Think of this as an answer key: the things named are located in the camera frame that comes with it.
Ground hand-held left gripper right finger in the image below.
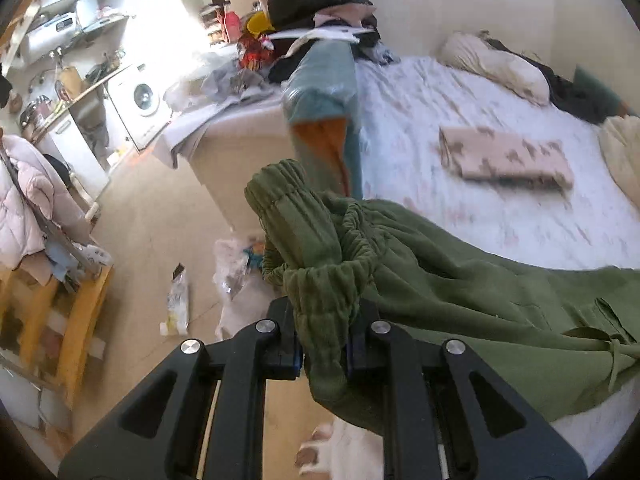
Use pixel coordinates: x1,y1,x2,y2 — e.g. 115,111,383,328
344,299,589,480

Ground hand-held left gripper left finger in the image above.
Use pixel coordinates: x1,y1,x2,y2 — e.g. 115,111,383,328
57,297,302,480

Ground green pants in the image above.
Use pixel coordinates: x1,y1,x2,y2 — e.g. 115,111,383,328
244,159,640,436

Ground person's foot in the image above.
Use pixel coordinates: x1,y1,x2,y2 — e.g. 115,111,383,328
294,423,337,473

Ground clear plastic bag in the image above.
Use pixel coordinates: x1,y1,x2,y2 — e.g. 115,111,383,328
212,237,287,342

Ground white snack packet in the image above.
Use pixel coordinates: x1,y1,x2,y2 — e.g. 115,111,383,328
159,262,191,337

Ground bed with white sheet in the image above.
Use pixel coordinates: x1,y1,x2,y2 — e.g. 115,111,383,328
350,52,640,476

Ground beige cabinet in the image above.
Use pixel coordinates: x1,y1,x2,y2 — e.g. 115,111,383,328
192,102,301,232

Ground yellow wooden chair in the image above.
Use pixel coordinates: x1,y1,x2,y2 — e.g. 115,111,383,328
0,259,116,407

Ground folded pink patterned cloth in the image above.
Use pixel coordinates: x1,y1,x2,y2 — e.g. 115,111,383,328
438,125,575,191

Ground teal and orange cushion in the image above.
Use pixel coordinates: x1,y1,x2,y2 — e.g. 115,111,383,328
280,39,365,199

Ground white cloth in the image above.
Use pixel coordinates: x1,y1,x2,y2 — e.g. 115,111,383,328
152,91,287,169

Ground white washing machine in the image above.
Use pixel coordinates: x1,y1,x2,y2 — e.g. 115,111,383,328
107,63,174,151

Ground red bag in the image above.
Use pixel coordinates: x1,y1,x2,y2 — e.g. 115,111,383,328
237,34,274,72

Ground pink quilted jacket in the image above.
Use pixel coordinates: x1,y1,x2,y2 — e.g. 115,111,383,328
0,134,94,272

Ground kitchen counter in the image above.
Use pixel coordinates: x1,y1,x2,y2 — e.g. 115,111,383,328
20,62,146,197

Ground cream pillow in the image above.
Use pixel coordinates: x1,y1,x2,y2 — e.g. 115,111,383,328
438,32,551,107

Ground yellow bowl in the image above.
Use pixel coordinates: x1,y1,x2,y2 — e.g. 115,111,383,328
247,11,276,36

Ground cream blanket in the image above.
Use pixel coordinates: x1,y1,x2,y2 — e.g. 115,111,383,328
597,114,640,211

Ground dark clothing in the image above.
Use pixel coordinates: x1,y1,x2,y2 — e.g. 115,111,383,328
479,34,622,124

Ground metal cooking pot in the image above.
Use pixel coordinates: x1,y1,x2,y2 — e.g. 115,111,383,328
19,94,54,129

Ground green pillow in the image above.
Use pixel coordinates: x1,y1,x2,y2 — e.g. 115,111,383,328
572,64,632,117

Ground white kitchen appliance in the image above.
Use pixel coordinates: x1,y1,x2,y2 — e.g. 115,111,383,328
24,11,84,66

